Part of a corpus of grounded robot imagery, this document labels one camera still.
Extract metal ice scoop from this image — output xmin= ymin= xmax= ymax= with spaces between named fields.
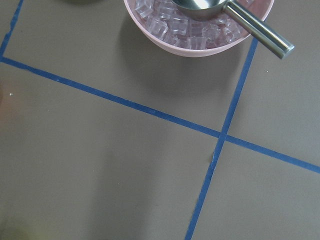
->
xmin=174 ymin=0 xmax=295 ymax=59

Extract pink bowl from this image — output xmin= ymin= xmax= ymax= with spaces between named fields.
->
xmin=123 ymin=0 xmax=275 ymax=58

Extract clear ice cubes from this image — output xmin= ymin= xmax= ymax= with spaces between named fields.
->
xmin=134 ymin=0 xmax=246 ymax=50

